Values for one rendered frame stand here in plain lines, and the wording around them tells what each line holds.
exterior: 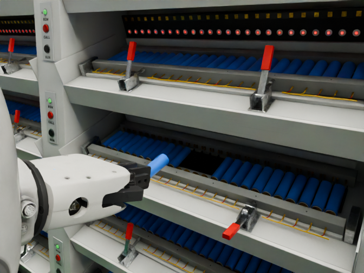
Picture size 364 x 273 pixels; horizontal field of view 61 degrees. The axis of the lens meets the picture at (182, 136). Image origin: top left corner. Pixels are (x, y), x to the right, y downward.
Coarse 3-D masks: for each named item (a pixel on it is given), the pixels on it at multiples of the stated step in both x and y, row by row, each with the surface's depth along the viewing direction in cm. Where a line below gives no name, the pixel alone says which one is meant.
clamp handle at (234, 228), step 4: (244, 212) 49; (248, 212) 49; (244, 216) 49; (248, 216) 49; (240, 220) 48; (244, 220) 48; (232, 224) 47; (236, 224) 47; (240, 224) 47; (228, 228) 46; (232, 228) 46; (236, 228) 46; (224, 232) 45; (228, 232) 45; (232, 232) 45; (236, 232) 46; (224, 236) 44; (228, 236) 44; (232, 236) 45
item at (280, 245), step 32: (96, 128) 79; (192, 128) 71; (320, 160) 57; (352, 160) 53; (160, 192) 61; (352, 192) 53; (192, 224) 56; (224, 224) 52; (256, 224) 50; (288, 224) 49; (352, 224) 44; (256, 256) 50; (288, 256) 46; (320, 256) 44; (352, 256) 43
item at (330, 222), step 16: (112, 160) 70; (128, 160) 67; (144, 160) 66; (160, 176) 64; (176, 176) 61; (192, 176) 59; (192, 192) 58; (224, 192) 55; (240, 192) 54; (256, 192) 53; (272, 208) 50; (288, 208) 49; (304, 208) 48; (320, 224) 47; (336, 224) 45
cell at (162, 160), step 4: (160, 156) 47; (164, 156) 47; (156, 160) 46; (160, 160) 46; (164, 160) 47; (168, 160) 47; (148, 164) 45; (152, 164) 45; (156, 164) 46; (160, 164) 46; (164, 164) 47; (152, 168) 45; (156, 168) 45; (160, 168) 46; (152, 172) 45; (156, 172) 45; (152, 176) 45
